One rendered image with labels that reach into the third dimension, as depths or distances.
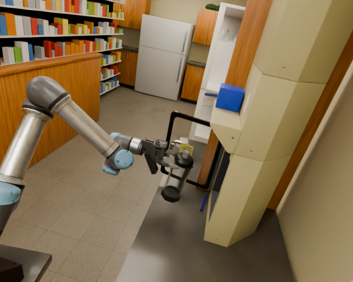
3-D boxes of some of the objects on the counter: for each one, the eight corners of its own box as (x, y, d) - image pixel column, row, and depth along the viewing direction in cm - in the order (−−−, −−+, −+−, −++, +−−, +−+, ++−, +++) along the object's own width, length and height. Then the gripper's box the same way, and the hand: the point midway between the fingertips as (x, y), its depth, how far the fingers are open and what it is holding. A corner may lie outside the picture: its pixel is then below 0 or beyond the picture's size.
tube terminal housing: (251, 208, 134) (310, 75, 99) (257, 257, 105) (344, 92, 70) (208, 196, 136) (252, 62, 102) (203, 240, 108) (261, 74, 73)
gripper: (136, 145, 100) (183, 158, 98) (147, 131, 113) (189, 143, 111) (134, 161, 103) (179, 175, 101) (145, 146, 117) (185, 158, 115)
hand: (181, 163), depth 108 cm, fingers closed on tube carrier, 9 cm apart
